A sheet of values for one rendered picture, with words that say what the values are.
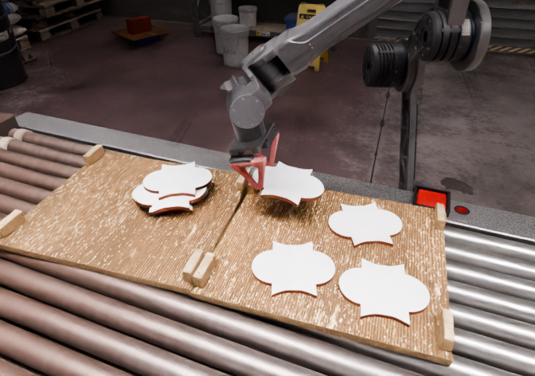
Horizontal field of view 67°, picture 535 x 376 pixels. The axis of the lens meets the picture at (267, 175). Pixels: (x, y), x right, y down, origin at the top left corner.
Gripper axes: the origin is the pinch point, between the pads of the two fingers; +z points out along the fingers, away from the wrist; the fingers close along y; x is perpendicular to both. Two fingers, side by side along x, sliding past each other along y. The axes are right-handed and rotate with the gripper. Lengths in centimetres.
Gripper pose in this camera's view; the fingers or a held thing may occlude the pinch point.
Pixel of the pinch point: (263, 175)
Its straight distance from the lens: 81.6
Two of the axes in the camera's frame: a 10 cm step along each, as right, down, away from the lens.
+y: -2.8, 5.4, -7.9
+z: 2.5, 8.4, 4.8
